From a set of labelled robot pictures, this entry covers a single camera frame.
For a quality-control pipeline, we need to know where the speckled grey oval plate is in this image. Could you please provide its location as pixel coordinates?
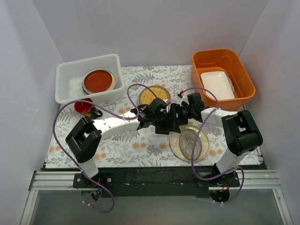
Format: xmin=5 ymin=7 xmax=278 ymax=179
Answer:
xmin=179 ymin=129 xmax=202 ymax=160

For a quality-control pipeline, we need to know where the cream and blue plate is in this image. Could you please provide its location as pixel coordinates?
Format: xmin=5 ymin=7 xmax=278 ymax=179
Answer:
xmin=82 ymin=69 xmax=117 ymax=95

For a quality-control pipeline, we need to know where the red brown rimmed plate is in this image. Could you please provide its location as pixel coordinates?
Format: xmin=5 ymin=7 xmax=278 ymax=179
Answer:
xmin=83 ymin=69 xmax=113 ymax=93

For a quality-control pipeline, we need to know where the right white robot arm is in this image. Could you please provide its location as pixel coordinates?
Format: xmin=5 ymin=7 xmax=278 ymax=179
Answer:
xmin=169 ymin=93 xmax=263 ymax=186

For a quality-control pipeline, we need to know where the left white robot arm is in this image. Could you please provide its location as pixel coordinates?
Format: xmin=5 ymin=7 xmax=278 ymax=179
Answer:
xmin=66 ymin=98 xmax=180 ymax=188

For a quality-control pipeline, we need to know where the white plastic bin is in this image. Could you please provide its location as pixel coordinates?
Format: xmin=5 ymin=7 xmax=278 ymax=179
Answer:
xmin=55 ymin=53 xmax=125 ymax=104

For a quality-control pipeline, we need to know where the cream and green plate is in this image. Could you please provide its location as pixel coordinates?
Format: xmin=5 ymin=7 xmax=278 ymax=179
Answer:
xmin=170 ymin=124 xmax=210 ymax=162

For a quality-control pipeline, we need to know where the woven bamboo round tray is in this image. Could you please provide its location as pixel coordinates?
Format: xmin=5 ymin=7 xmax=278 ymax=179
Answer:
xmin=140 ymin=85 xmax=171 ymax=105

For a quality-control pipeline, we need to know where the pink round plate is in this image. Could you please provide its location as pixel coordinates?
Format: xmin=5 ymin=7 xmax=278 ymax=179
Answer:
xmin=137 ymin=94 xmax=141 ymax=105

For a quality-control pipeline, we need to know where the white rectangular dish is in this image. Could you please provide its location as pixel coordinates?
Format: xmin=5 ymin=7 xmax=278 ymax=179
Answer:
xmin=200 ymin=71 xmax=235 ymax=100

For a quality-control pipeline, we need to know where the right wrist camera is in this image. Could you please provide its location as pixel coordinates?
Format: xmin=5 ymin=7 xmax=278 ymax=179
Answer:
xmin=178 ymin=90 xmax=188 ymax=106

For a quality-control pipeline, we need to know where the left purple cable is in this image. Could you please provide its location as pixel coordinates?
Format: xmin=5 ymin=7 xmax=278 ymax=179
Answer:
xmin=52 ymin=83 xmax=162 ymax=213

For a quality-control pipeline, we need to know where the purple cable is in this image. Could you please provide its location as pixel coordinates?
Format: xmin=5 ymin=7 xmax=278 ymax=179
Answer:
xmin=178 ymin=87 xmax=245 ymax=203
xmin=52 ymin=83 xmax=162 ymax=213

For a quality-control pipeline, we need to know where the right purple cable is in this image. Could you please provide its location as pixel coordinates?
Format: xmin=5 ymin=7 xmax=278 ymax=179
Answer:
xmin=178 ymin=87 xmax=245 ymax=203

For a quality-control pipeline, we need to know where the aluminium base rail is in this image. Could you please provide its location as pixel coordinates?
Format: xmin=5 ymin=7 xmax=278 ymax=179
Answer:
xmin=21 ymin=166 xmax=293 ymax=225

